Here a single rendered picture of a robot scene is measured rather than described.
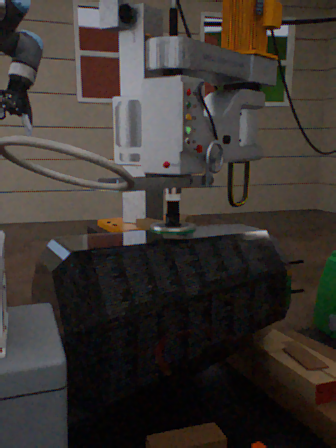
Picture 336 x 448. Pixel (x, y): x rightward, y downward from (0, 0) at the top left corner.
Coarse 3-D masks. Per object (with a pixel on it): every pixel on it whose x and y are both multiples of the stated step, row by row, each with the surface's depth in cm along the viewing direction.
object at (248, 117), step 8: (240, 112) 271; (248, 112) 271; (256, 112) 275; (240, 120) 272; (248, 120) 272; (256, 120) 276; (240, 128) 273; (248, 128) 273; (256, 128) 277; (240, 136) 273; (248, 136) 274; (256, 136) 278; (240, 144) 275; (248, 144) 276
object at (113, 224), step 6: (102, 222) 323; (108, 222) 318; (114, 222) 322; (120, 222) 322; (108, 228) 311; (114, 228) 301; (120, 228) 299; (126, 228) 299; (132, 228) 299; (138, 228) 299
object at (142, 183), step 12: (96, 180) 200; (108, 180) 204; (120, 180) 193; (144, 180) 206; (156, 180) 212; (168, 180) 220; (180, 180) 227; (192, 180) 234; (204, 180) 245; (120, 192) 194
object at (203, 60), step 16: (160, 48) 212; (176, 48) 212; (192, 48) 216; (208, 48) 226; (224, 48) 238; (160, 64) 213; (176, 64) 213; (192, 64) 217; (208, 64) 227; (224, 64) 239; (240, 64) 251; (256, 64) 262; (272, 64) 277; (208, 80) 258; (224, 80) 259; (240, 80) 260; (256, 80) 264; (272, 80) 280
